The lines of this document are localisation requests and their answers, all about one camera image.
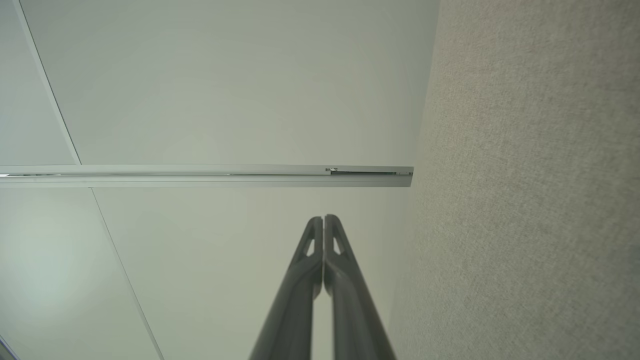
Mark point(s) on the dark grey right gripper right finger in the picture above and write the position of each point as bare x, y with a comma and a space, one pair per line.
352, 310

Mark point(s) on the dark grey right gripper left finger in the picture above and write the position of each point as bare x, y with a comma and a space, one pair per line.
292, 310

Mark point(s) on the grey fabric sofa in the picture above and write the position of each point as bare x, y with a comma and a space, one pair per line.
525, 200

